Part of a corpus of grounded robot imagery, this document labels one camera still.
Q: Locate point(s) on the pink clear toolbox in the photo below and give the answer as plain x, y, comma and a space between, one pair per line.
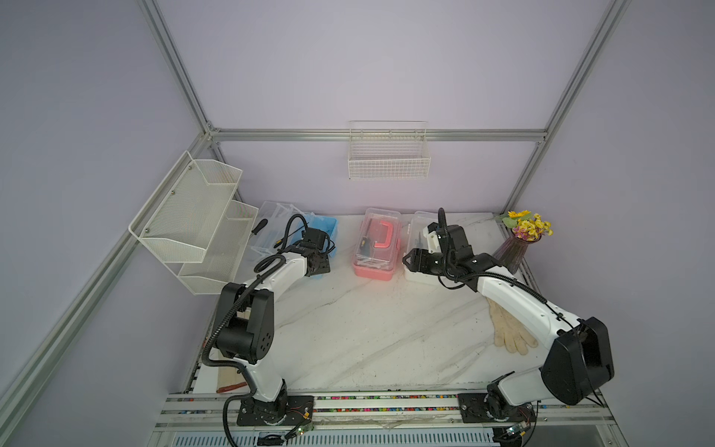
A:
378, 249

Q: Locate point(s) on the black handle screwdriver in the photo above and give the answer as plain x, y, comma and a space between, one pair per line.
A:
260, 226

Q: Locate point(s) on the purple glass vase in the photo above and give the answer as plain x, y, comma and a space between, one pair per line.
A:
511, 253

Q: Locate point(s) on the white clear toolbox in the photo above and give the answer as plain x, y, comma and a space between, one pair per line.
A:
416, 240

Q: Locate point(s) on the white mesh shelf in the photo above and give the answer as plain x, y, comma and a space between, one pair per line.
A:
180, 220
224, 254

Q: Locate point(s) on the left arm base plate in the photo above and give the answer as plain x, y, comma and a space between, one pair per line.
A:
288, 410

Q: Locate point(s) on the aluminium frame rail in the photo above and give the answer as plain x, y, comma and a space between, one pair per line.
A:
344, 135

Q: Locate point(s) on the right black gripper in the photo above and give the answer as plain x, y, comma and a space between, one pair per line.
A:
420, 261

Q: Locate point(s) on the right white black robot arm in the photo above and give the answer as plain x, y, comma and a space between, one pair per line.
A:
579, 358

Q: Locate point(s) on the upper white mesh shelf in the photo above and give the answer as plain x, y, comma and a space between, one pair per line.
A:
180, 220

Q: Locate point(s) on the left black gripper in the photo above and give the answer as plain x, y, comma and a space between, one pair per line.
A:
323, 264

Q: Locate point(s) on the beige work glove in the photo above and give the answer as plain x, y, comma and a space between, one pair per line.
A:
230, 380
510, 333

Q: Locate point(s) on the beige work glove left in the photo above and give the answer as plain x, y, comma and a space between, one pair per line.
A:
230, 380

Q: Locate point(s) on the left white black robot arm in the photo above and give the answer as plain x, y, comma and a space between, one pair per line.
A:
244, 328

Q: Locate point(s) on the yellow artificial flowers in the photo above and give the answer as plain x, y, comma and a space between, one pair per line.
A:
527, 226

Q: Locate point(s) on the white wire wall basket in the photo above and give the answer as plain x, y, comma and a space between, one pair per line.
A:
382, 160

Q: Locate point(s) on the lower white mesh shelf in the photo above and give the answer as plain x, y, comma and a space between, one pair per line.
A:
224, 254

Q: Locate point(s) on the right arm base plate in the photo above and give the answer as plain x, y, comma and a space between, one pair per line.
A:
490, 408

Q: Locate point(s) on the beige work glove right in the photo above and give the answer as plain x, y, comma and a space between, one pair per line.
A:
510, 333

